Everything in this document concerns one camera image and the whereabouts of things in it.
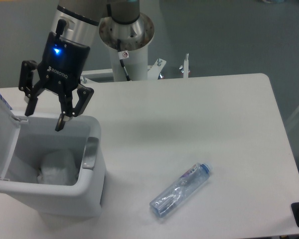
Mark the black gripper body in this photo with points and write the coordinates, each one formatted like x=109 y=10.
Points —
x=62 y=62

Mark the white plastic wrapper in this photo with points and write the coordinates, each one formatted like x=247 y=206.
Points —
x=58 y=168

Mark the clear plastic water bottle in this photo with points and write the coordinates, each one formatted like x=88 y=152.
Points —
x=180 y=189

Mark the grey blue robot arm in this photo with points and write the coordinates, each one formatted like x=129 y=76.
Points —
x=83 y=18

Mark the white trash can lid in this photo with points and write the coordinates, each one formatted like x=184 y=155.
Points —
x=9 y=132

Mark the white plastic trash can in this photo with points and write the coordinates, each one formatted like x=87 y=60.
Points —
x=37 y=138

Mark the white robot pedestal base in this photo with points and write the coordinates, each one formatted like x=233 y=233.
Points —
x=127 y=45

